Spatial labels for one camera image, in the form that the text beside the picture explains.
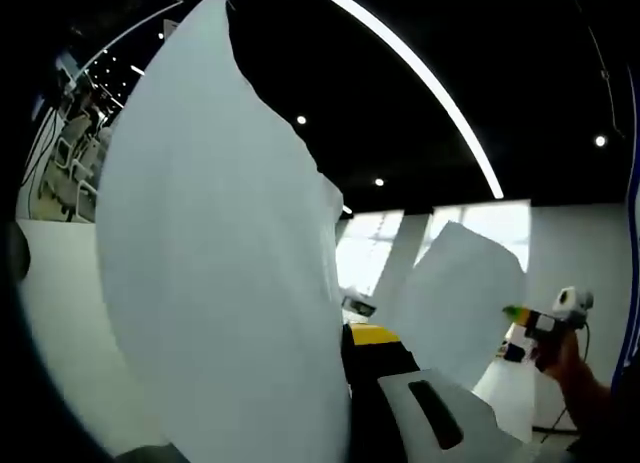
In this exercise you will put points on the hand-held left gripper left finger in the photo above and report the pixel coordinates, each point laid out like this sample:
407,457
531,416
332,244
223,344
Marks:
150,455

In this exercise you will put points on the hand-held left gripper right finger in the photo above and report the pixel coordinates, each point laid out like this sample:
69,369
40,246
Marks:
380,408

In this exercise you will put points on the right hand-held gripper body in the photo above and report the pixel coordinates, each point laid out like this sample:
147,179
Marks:
572,305

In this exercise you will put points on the white printing paper sheet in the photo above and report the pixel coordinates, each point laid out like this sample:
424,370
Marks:
460,293

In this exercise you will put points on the stack of white printing papers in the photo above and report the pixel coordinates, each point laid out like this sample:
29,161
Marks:
215,233

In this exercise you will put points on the person's right hand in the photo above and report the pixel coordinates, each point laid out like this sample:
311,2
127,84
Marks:
560,355

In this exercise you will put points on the person's black shirt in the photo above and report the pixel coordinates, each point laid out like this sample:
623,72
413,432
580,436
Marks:
615,433

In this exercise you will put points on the round ceiling spotlight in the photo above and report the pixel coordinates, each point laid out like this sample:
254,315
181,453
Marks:
600,141
379,182
301,119

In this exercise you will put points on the long ceiling light strip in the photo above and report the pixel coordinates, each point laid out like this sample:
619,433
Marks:
440,89

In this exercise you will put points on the group of white office chairs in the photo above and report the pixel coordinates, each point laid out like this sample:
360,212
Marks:
75,133

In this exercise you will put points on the blue and white wall poster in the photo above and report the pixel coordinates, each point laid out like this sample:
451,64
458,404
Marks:
631,208

